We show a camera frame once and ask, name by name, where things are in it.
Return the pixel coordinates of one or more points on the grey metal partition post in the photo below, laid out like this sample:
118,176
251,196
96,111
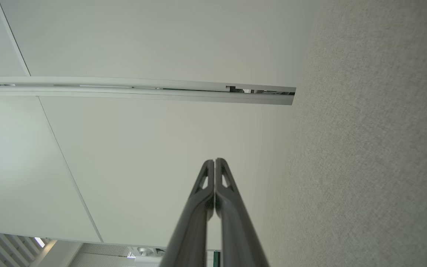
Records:
124,92

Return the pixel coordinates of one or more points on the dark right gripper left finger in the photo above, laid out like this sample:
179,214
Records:
193,230

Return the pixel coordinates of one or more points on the round ceiling fixture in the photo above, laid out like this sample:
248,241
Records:
145,251

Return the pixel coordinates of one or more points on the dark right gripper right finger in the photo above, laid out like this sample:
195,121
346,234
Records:
239,237

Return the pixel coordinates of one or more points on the bright ceiling light strip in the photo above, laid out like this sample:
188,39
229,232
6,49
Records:
40,242

